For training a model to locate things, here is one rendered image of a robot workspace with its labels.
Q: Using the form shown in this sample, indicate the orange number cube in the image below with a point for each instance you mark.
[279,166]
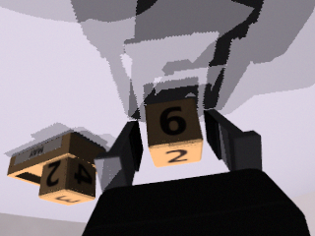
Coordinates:
[174,132]
[67,181]

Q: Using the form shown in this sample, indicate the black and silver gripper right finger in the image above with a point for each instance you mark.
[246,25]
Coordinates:
[237,149]

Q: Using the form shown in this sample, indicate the brown wooden calendar stand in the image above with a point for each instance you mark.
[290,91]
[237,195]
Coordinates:
[27,166]

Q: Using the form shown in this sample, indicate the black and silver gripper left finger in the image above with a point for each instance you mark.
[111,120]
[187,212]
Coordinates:
[117,167]

